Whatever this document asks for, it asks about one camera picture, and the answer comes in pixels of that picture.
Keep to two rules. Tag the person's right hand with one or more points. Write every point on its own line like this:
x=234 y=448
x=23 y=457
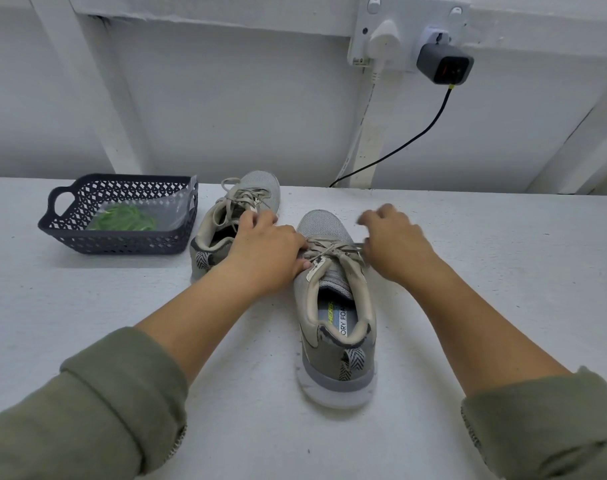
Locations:
x=399 y=245

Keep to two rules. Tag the person's left hand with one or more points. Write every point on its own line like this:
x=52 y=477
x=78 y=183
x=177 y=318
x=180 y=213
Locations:
x=269 y=255

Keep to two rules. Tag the beige shoelace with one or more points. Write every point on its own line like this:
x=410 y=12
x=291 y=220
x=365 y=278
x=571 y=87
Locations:
x=233 y=200
x=329 y=250

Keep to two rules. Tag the gray sneaker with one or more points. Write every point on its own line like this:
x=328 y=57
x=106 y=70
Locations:
x=339 y=370
x=259 y=187

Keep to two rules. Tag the green shoelace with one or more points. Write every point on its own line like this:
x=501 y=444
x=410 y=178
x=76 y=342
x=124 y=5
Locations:
x=123 y=219

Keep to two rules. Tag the person's right forearm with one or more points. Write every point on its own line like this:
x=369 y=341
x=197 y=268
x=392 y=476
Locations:
x=524 y=385

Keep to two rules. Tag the person's left forearm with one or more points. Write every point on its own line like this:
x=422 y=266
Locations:
x=113 y=395

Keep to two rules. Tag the clear plastic bag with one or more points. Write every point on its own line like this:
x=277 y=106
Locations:
x=178 y=207

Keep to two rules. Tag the gray charger adapter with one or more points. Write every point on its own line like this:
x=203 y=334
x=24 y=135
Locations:
x=444 y=63

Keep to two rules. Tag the white plug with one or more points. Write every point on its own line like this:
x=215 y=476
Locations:
x=386 y=43

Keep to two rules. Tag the dark plastic lattice basket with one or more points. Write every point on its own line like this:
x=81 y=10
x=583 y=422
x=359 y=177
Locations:
x=63 y=235

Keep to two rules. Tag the white wall socket plate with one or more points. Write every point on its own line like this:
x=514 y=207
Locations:
x=409 y=20

